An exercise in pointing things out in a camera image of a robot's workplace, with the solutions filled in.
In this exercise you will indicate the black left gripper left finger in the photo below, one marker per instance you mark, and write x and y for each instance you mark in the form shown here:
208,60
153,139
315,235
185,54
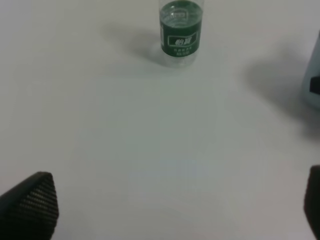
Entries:
29,210

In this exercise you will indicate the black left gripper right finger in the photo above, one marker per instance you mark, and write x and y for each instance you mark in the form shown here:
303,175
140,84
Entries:
312,201

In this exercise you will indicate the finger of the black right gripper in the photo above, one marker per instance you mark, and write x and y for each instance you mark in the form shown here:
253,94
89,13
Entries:
314,85

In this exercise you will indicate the teal plastic cup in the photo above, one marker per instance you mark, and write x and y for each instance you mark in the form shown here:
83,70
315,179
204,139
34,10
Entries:
312,70

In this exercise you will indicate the clear bottle green label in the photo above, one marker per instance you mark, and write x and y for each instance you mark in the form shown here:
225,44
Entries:
180,30

